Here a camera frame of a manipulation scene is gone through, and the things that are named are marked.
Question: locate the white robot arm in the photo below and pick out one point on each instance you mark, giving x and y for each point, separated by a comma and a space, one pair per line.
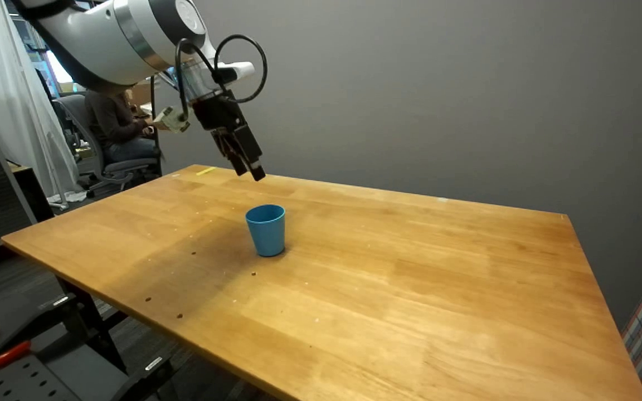
120, 37

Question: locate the seated person in dark sweater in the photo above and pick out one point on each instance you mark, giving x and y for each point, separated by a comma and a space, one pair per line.
117, 123

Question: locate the blue plastic cup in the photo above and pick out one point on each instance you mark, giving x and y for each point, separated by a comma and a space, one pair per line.
265, 235

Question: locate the white sheer curtain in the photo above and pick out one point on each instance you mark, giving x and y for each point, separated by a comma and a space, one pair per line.
1, 96

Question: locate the black table leg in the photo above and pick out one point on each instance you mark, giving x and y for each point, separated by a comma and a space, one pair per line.
89, 318

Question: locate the seated person in background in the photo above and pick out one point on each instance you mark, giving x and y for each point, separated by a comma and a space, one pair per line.
84, 151

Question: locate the grey backdrop panel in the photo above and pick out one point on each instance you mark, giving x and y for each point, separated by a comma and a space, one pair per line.
446, 96

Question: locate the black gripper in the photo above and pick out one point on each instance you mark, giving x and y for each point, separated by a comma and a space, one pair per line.
223, 123

